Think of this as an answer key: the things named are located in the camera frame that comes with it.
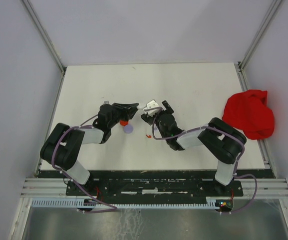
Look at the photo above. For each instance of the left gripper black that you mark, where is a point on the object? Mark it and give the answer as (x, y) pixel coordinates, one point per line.
(130, 110)

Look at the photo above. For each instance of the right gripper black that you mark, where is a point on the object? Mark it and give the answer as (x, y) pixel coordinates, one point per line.
(169, 110)

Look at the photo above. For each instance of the orange charging case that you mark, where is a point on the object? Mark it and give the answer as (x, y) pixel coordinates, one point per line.
(123, 123)

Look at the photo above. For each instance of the white charging case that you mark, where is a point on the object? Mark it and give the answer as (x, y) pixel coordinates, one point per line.
(140, 107)

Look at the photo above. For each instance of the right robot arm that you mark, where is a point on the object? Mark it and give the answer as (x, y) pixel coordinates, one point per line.
(222, 140)

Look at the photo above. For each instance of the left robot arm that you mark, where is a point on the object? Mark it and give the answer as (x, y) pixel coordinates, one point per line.
(62, 147)

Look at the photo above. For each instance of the purple charging case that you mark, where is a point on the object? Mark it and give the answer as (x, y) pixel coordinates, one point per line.
(128, 129)

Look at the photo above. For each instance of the red cloth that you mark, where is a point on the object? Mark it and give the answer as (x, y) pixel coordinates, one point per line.
(248, 111)

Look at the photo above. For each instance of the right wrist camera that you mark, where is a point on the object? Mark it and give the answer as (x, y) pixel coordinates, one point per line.
(151, 108)

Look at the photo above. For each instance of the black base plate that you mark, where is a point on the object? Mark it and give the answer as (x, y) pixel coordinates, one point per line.
(155, 187)

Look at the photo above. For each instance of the white cable duct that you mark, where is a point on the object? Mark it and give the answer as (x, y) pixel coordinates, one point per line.
(49, 202)

